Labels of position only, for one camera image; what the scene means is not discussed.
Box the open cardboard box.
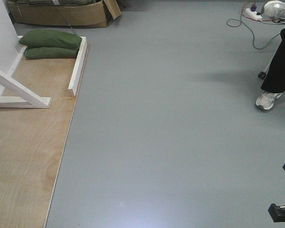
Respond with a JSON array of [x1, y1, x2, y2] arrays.
[[7, 0, 121, 28]]

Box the white wooden edge rail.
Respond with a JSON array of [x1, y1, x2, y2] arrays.
[[68, 37, 88, 97]]

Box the lower green sandbag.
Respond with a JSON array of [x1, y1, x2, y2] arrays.
[[24, 47, 79, 59]]

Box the white sneaker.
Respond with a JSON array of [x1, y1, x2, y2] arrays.
[[255, 92, 282, 111]]

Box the raised silver sneaker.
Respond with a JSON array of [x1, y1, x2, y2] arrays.
[[260, 0, 285, 20]]

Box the white power strip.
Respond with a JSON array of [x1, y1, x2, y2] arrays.
[[245, 8, 262, 20]]

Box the white wooden frame brace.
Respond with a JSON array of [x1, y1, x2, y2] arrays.
[[0, 70, 51, 109]]

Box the steel guy wire with turnbuckle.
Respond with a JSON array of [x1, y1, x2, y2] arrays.
[[56, 4, 79, 36]]

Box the green sandbag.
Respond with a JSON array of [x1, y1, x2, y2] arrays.
[[24, 47, 79, 59], [19, 29, 82, 49]]

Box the chair caster wheel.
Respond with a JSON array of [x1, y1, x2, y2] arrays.
[[257, 64, 270, 80]]

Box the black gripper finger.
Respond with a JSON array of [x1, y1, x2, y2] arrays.
[[268, 203, 285, 222]]

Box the plywood base board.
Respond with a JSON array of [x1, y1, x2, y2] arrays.
[[0, 59, 79, 228]]

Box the black trouser leg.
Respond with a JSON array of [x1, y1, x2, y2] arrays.
[[261, 29, 285, 94]]

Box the upper green sandbag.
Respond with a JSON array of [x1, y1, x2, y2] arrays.
[[19, 29, 82, 49]]

